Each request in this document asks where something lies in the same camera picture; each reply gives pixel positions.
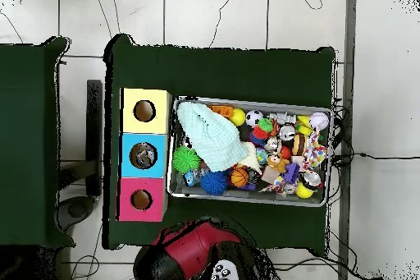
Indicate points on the mint green waffle cloth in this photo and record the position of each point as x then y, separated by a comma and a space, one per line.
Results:
213, 142

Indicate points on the clear blue plastic packet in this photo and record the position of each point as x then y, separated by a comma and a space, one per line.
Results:
144, 160

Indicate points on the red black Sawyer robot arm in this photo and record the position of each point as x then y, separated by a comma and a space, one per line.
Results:
193, 250

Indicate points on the wooden box with three holes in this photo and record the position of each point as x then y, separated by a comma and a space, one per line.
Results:
129, 127

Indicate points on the orange plastic brick toy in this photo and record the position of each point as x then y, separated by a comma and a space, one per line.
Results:
223, 111

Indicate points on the green spiky rubber ball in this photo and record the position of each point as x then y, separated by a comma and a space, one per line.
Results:
186, 160

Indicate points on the yellow plastic ball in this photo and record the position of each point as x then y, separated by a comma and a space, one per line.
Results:
238, 117

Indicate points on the blue spiky rubber ball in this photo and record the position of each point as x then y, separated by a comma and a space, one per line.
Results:
214, 182

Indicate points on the small orange basketball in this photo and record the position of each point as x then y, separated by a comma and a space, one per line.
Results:
239, 177

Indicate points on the small soccer ball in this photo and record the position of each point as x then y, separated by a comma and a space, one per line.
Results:
254, 118

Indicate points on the green spiky creature toy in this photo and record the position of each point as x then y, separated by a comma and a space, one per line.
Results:
265, 125

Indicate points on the dark green tablecloth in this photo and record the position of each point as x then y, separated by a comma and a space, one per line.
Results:
213, 73
26, 161

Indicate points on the brown plush monkey toy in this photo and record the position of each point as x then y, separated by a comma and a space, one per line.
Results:
279, 163

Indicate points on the white baseball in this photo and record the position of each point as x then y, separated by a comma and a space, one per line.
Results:
319, 120

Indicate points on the black upright panel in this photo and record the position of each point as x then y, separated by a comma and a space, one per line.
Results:
94, 129

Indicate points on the dark grey round base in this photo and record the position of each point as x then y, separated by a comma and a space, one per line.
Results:
77, 211

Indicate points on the grey metal bar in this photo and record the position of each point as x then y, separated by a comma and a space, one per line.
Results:
350, 30

